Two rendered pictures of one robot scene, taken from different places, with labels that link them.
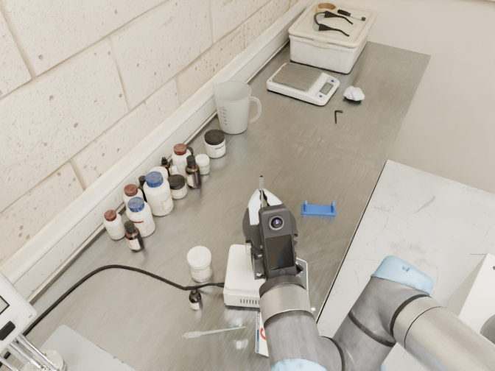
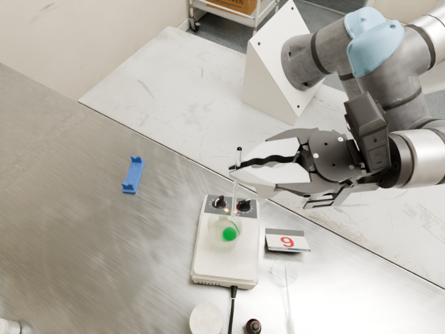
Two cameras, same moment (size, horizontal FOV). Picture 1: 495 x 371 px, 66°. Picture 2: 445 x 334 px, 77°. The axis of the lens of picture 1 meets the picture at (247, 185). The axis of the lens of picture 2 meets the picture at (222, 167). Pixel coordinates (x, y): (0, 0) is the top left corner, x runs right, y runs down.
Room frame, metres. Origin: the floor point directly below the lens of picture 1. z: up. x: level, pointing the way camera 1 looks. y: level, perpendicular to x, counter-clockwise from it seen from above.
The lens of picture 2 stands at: (0.50, 0.15, 1.53)
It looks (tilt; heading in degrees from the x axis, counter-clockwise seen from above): 58 degrees down; 269
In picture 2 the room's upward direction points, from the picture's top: 3 degrees clockwise
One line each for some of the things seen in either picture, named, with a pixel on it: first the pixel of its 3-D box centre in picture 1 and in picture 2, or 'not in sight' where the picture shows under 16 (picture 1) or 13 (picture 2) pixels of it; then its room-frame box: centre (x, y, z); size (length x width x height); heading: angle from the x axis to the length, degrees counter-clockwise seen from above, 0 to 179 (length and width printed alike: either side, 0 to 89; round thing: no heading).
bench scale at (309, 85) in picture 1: (303, 82); not in sight; (1.38, -0.23, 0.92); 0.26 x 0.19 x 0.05; 60
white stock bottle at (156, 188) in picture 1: (158, 192); not in sight; (0.73, 0.26, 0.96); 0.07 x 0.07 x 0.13
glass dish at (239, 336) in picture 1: (239, 331); (283, 272); (0.35, 0.02, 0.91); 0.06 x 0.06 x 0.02
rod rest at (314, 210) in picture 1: (319, 207); (132, 173); (0.72, -0.21, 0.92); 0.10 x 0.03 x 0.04; 86
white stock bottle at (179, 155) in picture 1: (182, 160); not in sight; (0.88, 0.20, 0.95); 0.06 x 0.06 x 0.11
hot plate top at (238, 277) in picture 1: (253, 267); (227, 245); (0.48, -0.01, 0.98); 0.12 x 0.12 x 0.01; 85
